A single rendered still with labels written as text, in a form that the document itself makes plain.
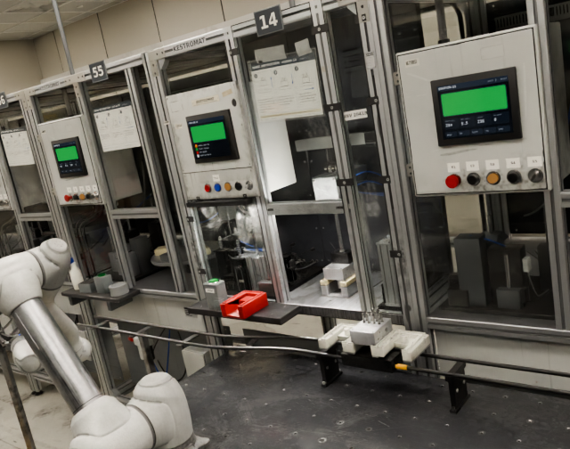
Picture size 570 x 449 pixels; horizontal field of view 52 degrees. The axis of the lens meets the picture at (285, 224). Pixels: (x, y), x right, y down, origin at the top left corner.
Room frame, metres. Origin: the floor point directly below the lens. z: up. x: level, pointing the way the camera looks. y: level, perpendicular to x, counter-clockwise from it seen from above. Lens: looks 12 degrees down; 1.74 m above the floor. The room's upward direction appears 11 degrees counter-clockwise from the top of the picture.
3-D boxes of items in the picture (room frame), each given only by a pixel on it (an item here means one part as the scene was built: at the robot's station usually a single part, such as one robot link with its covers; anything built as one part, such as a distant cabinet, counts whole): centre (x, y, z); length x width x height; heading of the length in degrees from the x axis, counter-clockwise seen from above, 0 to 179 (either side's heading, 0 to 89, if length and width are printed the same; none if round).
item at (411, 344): (1.91, -0.22, 0.84); 0.36 x 0.14 x 0.10; 50
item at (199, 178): (2.57, 0.17, 1.60); 0.42 x 0.29 x 0.46; 50
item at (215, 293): (2.45, 0.34, 0.97); 0.08 x 0.08 x 0.12; 50
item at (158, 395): (1.75, 0.51, 0.85); 0.18 x 0.16 x 0.22; 140
